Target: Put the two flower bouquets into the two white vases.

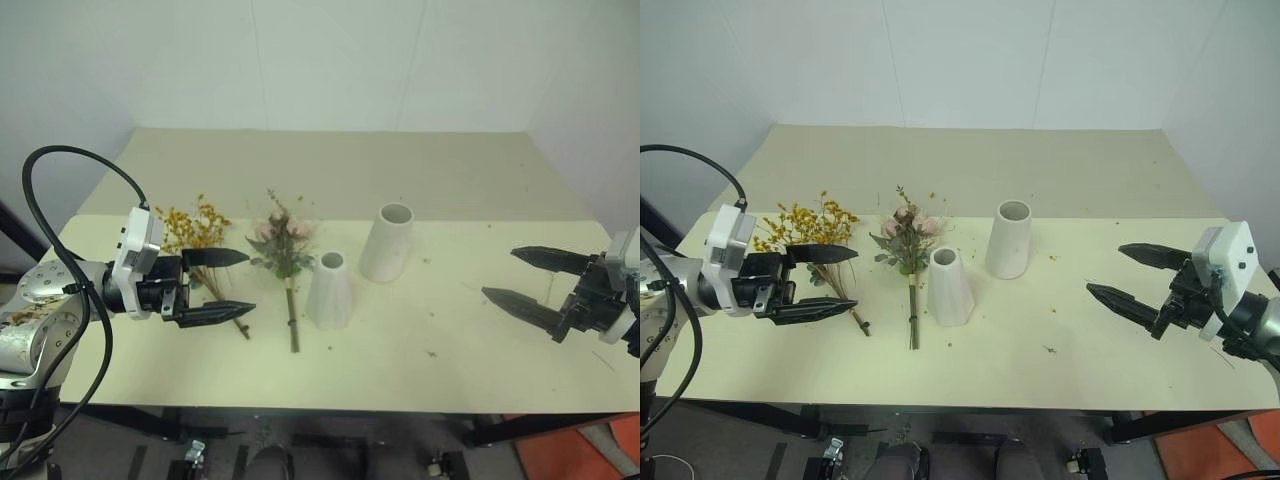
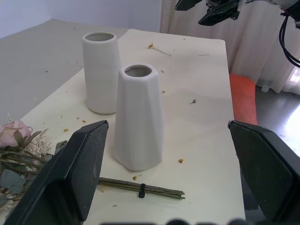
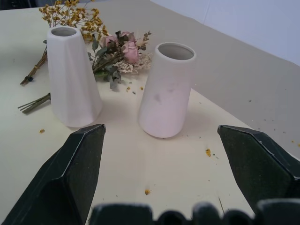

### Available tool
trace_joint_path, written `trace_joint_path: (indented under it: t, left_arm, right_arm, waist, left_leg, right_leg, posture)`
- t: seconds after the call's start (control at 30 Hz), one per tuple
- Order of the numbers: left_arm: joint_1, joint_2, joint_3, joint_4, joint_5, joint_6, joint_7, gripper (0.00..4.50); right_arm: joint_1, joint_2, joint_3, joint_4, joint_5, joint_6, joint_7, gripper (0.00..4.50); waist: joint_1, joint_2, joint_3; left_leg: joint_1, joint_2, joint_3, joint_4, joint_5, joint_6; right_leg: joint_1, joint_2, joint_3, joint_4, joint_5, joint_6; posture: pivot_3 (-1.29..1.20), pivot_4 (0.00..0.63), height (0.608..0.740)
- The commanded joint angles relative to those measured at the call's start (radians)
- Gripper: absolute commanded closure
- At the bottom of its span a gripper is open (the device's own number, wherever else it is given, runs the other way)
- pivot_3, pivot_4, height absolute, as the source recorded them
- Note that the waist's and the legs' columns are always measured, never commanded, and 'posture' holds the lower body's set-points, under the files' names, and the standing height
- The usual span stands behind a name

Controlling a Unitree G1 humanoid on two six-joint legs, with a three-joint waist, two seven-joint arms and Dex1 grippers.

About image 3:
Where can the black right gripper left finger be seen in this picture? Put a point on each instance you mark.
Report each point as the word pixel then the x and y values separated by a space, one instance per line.
pixel 70 173

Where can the pink rose bouquet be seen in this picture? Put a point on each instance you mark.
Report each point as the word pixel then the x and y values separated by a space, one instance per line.
pixel 122 54

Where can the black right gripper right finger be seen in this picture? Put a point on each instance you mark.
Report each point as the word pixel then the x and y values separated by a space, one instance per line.
pixel 255 168

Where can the white smooth ceramic vase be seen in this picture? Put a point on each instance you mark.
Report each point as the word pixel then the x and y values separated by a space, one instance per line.
pixel 166 93

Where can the white faceted ceramic vase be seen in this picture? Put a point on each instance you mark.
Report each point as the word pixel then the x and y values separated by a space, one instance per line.
pixel 72 82

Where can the yellow dried flower bunch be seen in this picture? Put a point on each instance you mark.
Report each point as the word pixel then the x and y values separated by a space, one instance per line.
pixel 68 16

